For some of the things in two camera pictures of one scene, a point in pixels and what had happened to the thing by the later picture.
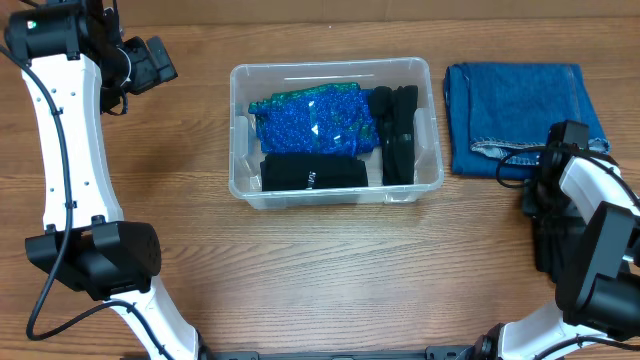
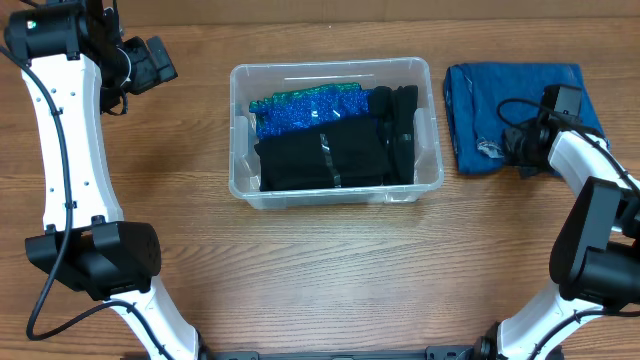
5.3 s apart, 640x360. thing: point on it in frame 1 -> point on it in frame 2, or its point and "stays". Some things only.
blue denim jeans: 499,114 stays
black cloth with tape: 397,115 stays
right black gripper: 532,209 -> 526,169
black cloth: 556,237 -> 344,155
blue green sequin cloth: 327,119 stays
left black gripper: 148,73 stays
